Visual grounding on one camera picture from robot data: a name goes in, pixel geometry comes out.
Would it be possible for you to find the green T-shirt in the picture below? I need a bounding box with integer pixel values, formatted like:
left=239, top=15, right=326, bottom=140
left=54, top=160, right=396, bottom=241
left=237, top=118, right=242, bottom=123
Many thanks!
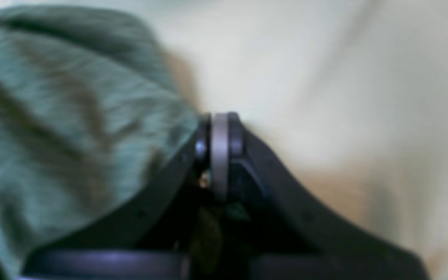
left=0, top=5, right=198, bottom=280

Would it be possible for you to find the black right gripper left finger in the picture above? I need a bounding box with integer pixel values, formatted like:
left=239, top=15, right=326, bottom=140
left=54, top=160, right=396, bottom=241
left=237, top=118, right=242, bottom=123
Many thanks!
left=18, top=113, right=231, bottom=280

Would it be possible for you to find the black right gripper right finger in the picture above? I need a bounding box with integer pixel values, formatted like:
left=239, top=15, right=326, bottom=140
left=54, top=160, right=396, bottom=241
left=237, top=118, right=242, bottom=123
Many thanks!
left=226, top=113, right=430, bottom=280

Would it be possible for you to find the light green table cloth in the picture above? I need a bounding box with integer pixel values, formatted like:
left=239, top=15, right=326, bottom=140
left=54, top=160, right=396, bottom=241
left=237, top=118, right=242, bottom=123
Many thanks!
left=0, top=0, right=448, bottom=280

